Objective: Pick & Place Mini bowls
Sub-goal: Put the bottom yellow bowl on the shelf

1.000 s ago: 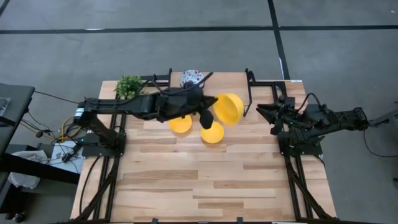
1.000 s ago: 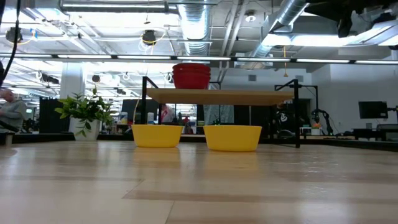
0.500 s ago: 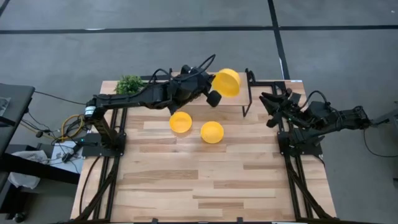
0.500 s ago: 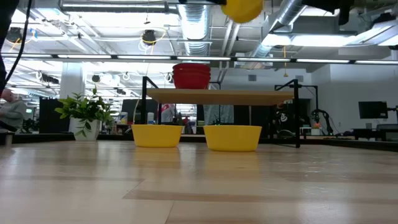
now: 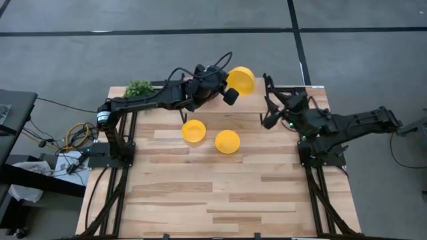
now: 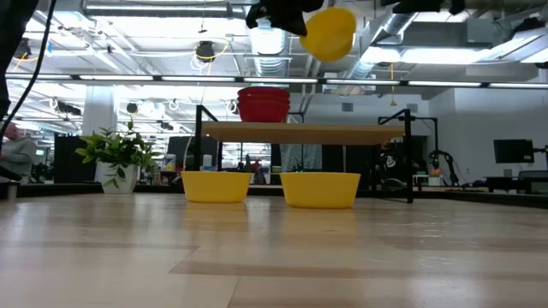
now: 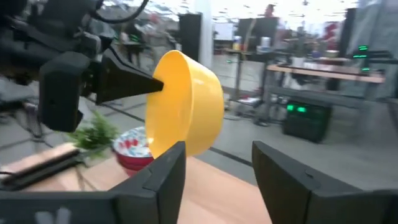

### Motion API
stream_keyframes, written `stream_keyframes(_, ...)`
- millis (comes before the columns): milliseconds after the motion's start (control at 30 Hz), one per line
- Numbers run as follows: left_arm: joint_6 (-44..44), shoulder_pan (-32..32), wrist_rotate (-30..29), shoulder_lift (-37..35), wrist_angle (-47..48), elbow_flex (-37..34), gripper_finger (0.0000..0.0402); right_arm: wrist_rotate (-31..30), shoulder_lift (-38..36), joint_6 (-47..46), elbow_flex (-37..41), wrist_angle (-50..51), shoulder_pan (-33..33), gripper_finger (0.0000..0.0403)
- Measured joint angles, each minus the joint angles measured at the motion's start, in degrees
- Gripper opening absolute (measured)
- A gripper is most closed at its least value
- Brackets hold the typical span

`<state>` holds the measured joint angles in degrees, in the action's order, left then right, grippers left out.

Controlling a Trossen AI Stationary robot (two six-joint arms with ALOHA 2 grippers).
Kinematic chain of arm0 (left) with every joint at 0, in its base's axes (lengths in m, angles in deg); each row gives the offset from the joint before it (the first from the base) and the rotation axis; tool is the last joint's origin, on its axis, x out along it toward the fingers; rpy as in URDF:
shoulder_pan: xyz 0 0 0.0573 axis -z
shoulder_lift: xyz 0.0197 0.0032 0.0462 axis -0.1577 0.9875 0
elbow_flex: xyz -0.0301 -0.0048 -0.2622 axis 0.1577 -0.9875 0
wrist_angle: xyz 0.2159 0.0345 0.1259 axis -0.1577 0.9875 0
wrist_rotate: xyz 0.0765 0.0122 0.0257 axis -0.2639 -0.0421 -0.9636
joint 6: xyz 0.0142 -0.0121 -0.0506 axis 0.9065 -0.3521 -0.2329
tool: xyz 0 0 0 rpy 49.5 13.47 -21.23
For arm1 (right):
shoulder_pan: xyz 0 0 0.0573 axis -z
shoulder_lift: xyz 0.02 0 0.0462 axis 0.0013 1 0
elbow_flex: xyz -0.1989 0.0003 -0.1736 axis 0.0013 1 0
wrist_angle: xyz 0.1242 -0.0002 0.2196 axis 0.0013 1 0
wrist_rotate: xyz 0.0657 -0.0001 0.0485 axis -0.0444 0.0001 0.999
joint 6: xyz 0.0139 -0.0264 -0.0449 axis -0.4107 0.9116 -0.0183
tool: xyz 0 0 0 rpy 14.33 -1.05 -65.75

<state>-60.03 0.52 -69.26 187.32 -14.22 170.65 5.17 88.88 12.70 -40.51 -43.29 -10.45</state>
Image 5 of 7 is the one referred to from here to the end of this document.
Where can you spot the black desk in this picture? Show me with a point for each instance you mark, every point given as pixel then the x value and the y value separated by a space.
pixel 16 110

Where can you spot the wooden shelf with black legs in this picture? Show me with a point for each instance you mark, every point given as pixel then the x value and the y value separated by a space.
pixel 247 103

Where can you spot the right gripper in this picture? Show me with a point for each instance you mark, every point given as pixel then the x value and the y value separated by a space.
pixel 297 110

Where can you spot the white power box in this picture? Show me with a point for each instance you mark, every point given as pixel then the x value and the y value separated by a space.
pixel 61 163

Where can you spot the black aluminium table frame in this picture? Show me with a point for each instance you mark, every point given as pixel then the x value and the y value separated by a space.
pixel 313 200

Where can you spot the green plant in white pot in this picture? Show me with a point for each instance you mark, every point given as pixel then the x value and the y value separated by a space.
pixel 138 89

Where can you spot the white plastic bag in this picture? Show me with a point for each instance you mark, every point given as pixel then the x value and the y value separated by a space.
pixel 25 195

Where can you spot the yellow plastic bowl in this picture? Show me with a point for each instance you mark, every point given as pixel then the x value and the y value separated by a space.
pixel 241 81
pixel 193 131
pixel 227 141

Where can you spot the black table edge bar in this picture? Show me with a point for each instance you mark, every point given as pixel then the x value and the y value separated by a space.
pixel 43 181

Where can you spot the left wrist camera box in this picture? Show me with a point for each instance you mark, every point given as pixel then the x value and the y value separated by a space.
pixel 231 96

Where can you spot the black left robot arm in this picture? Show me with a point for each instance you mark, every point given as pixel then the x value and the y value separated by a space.
pixel 150 100

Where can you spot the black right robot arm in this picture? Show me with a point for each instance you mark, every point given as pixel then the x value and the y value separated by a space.
pixel 360 123

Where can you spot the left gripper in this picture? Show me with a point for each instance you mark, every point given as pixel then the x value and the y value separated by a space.
pixel 207 85

